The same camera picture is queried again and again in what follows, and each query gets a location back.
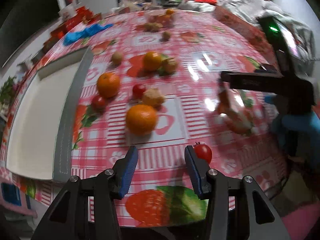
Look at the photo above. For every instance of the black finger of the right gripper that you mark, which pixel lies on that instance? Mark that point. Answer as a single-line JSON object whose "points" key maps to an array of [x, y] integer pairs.
{"points": [[251, 81]]}

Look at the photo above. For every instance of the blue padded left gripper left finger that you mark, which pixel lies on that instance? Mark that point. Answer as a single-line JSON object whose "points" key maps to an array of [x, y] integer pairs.
{"points": [[124, 169]]}

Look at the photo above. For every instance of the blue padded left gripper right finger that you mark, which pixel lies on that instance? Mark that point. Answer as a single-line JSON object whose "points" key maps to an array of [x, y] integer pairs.
{"points": [[197, 169]]}

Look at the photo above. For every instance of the red cherry tomato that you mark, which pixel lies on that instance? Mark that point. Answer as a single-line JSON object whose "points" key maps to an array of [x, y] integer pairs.
{"points": [[99, 103], [203, 151], [138, 91]]}

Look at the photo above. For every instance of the large orange mandarin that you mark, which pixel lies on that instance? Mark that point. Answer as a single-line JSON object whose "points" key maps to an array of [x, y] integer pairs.
{"points": [[141, 120]]}

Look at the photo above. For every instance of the husked physalis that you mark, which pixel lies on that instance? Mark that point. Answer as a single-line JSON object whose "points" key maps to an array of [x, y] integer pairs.
{"points": [[170, 65], [153, 97]]}

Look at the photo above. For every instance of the brown longan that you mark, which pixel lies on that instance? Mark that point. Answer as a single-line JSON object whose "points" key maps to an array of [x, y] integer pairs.
{"points": [[166, 35]]}

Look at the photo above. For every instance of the brown longan fruit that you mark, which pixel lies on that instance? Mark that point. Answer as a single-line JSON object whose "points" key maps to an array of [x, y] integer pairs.
{"points": [[117, 58]]}

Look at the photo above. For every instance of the blue gloved hand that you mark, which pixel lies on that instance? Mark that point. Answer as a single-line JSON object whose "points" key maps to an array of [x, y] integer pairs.
{"points": [[297, 135]]}

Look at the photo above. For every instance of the grey sofa blanket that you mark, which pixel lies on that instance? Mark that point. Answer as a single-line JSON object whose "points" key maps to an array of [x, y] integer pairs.
{"points": [[250, 10]]}

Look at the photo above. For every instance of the red strawberry tablecloth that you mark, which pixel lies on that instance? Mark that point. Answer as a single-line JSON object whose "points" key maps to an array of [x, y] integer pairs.
{"points": [[203, 47]]}

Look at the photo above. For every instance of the white shallow box tray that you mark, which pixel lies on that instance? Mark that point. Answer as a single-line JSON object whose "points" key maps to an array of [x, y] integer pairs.
{"points": [[40, 138]]}

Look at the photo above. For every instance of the clear plastic fruit bowl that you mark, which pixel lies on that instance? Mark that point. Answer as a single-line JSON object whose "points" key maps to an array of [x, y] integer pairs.
{"points": [[167, 18]]}

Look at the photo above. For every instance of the green potted plant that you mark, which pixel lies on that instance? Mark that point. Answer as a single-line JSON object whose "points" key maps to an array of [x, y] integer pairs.
{"points": [[8, 91]]}

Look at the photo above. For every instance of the blue crumpled gloves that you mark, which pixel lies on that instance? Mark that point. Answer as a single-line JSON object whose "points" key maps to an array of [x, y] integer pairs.
{"points": [[71, 38]]}

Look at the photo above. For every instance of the red gift boxes stack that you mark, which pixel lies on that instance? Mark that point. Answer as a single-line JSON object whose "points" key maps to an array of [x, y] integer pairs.
{"points": [[83, 15]]}

